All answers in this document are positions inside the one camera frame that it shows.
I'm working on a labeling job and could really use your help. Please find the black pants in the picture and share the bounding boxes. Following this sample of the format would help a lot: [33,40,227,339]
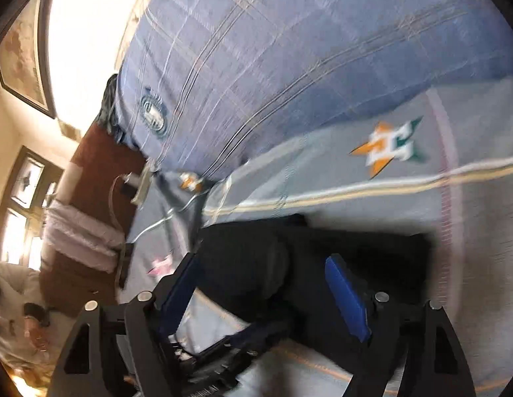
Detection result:
[197,214,432,373]

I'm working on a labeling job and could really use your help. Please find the white folded cloth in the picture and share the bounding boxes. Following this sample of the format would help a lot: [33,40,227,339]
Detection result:
[43,200,125,273]

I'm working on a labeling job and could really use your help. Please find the brown wooden headboard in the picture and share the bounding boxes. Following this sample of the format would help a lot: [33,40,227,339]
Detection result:
[40,123,146,317]

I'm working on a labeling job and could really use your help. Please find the grey star-patterned bed sheet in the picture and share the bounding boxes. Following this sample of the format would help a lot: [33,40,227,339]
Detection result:
[118,77,513,396]

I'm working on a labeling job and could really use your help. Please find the blue plaid pillow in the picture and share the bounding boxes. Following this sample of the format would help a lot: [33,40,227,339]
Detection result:
[111,0,513,179]

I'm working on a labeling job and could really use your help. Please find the white charger cable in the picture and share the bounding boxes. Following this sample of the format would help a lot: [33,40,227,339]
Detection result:
[108,160,159,232]

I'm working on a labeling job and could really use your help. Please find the framed wall picture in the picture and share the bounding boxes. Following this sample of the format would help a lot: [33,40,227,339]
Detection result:
[0,0,57,119]

